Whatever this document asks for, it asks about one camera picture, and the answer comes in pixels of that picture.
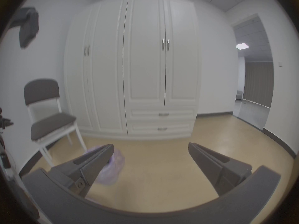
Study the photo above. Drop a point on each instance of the ceiling light panel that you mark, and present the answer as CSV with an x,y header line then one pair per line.
x,y
242,46

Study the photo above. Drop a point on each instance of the dark grey white-legged chair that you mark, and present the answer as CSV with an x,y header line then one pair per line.
x,y
51,125

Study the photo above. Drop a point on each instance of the white wardrobe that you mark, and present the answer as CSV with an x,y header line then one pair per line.
x,y
140,66

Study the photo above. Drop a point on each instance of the grey curtain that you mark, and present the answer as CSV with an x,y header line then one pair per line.
x,y
258,83

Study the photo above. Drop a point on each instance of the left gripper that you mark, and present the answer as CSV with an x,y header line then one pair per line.
x,y
3,122

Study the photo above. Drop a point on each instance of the purple plastic bag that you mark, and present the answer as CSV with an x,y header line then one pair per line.
x,y
116,164

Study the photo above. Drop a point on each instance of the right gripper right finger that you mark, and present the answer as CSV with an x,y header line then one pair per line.
x,y
210,166

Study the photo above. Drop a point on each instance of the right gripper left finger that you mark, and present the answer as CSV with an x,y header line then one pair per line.
x,y
93,166

